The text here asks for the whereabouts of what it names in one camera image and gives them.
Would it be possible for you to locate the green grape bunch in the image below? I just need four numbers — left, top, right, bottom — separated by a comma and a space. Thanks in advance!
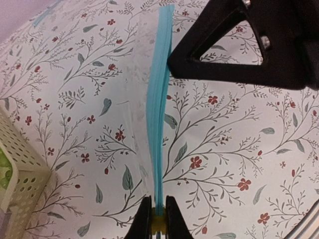
0, 149, 12, 201

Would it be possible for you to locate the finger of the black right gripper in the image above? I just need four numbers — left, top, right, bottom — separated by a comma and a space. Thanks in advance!
167, 0, 308, 90

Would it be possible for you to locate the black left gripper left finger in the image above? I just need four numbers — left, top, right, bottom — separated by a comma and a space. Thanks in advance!
126, 196, 152, 239

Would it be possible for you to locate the spare clear blue zip bag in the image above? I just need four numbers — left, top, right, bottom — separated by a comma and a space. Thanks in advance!
32, 0, 62, 27

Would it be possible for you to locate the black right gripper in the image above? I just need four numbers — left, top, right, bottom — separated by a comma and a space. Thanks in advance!
239, 0, 319, 90

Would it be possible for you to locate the clear blue zip top bag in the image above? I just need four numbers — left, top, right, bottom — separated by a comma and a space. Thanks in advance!
130, 4, 174, 239

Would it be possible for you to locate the light green perforated plastic basket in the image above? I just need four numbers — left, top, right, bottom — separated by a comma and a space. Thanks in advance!
0, 103, 54, 215

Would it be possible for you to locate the floral patterned table mat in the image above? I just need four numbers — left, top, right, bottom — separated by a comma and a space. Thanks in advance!
0, 0, 319, 239

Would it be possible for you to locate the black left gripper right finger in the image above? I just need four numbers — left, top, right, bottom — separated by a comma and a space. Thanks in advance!
165, 196, 193, 239

